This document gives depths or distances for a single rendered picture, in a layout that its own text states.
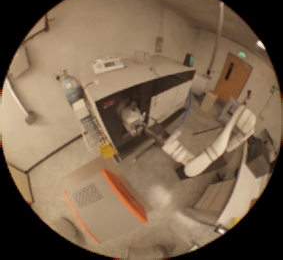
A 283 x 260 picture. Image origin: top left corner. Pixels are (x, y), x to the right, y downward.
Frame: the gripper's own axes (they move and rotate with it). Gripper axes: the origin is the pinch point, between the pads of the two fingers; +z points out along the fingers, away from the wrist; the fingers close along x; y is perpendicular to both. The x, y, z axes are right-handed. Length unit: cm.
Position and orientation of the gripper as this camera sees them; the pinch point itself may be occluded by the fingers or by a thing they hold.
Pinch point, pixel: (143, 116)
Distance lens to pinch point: 47.9
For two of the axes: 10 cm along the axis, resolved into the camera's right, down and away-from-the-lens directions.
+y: -0.3, 6.6, 7.5
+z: -6.3, -6.0, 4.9
